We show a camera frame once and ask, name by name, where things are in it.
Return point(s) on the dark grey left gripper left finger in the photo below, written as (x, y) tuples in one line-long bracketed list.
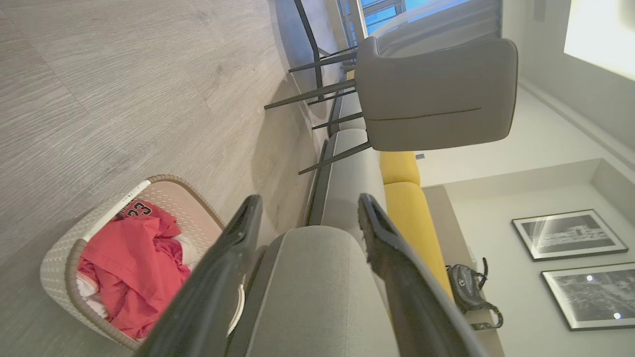
[(208, 302)]

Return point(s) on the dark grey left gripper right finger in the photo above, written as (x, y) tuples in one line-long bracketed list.
[(412, 307)]

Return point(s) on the beige perforated laundry basket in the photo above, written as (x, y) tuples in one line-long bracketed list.
[(191, 210)]

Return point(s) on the black leather handbag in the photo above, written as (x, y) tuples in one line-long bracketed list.
[(464, 290)]

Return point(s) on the long yellow sofa cushion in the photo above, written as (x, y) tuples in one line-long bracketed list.
[(414, 223)]

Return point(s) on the red jersey shirt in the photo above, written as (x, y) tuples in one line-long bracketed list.
[(129, 267)]

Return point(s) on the beige ledge behind sofa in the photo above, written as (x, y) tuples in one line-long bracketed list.
[(446, 223)]

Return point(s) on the grey fabric sofa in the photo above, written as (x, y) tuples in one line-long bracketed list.
[(317, 297)]

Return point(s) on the small yellow sofa cushion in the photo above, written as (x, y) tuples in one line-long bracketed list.
[(399, 168)]

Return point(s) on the framed black-and-white picture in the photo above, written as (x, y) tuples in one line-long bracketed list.
[(595, 297), (568, 235)]

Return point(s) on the grey chair with black legs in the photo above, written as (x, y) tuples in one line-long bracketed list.
[(436, 99)]

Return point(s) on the window with balcony railing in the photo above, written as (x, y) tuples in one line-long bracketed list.
[(379, 15)]

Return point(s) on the black metal table frame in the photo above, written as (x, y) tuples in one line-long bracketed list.
[(310, 34)]

